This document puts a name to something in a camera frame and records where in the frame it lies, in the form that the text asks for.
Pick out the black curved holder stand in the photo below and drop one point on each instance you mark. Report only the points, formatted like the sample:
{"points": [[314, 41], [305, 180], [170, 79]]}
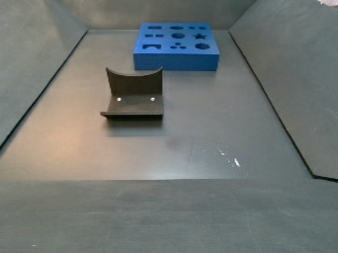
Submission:
{"points": [[137, 95]]}

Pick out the blue shape-sorter block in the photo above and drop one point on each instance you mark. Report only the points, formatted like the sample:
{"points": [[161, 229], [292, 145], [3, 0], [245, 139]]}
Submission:
{"points": [[175, 46]]}

